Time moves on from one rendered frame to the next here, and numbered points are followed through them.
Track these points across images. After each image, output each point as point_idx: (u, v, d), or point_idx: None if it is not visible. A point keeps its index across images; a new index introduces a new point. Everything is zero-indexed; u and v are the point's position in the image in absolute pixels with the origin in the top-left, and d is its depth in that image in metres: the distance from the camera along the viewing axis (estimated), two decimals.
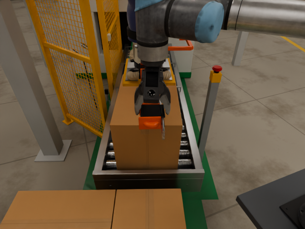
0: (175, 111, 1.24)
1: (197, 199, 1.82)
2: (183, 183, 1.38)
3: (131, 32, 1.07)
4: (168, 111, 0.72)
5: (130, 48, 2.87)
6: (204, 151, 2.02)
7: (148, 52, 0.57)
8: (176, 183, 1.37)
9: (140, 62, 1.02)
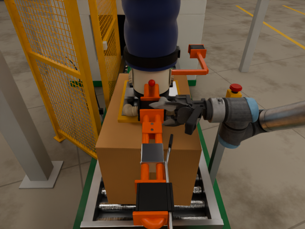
0: None
1: None
2: None
3: (129, 56, 0.82)
4: None
5: None
6: (215, 178, 1.73)
7: (221, 114, 0.71)
8: None
9: (140, 98, 0.77)
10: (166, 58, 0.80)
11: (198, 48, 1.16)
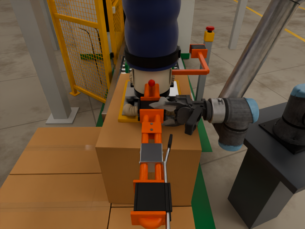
0: None
1: None
2: None
3: (130, 56, 0.82)
4: None
5: None
6: None
7: (220, 115, 0.71)
8: None
9: (140, 98, 0.77)
10: (166, 58, 0.80)
11: (199, 48, 1.15)
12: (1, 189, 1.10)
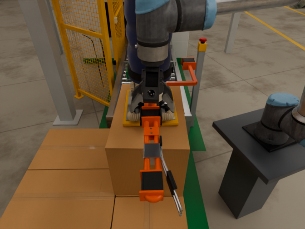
0: (182, 131, 1.08)
1: None
2: None
3: (132, 73, 1.01)
4: (172, 109, 0.72)
5: None
6: (194, 115, 2.42)
7: (148, 52, 0.57)
8: None
9: (141, 107, 0.96)
10: None
11: (189, 61, 1.36)
12: (21, 182, 1.30)
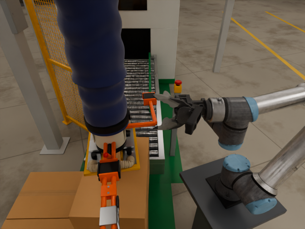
0: (141, 196, 1.18)
1: (167, 182, 2.33)
2: (150, 167, 1.88)
3: (88, 126, 1.00)
4: (159, 129, 0.78)
5: None
6: (175, 146, 2.52)
7: (220, 114, 0.72)
8: None
9: (99, 161, 0.96)
10: (118, 126, 1.00)
11: (150, 97, 1.38)
12: None
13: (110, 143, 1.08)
